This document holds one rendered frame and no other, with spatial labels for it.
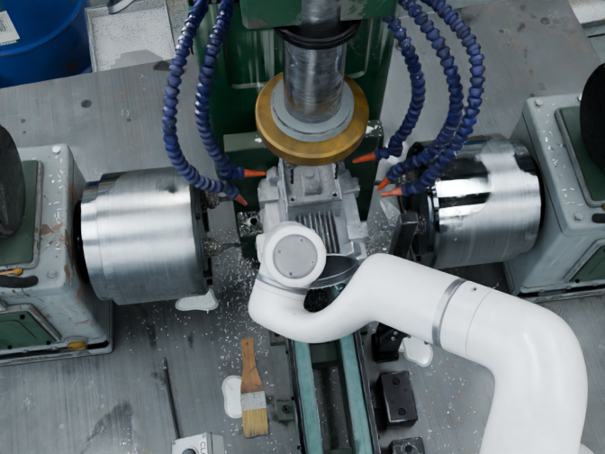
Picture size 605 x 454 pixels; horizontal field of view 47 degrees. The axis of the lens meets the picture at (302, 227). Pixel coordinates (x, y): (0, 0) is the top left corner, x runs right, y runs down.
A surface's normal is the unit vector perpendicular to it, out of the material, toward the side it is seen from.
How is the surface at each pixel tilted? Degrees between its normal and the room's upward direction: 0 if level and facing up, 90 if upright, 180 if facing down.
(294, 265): 31
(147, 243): 36
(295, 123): 0
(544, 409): 20
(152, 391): 0
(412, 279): 25
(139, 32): 0
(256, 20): 90
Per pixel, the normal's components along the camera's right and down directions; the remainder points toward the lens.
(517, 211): 0.09, 0.21
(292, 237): 0.06, -0.04
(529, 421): -0.35, -0.70
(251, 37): 0.13, 0.88
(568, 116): 0.01, -0.45
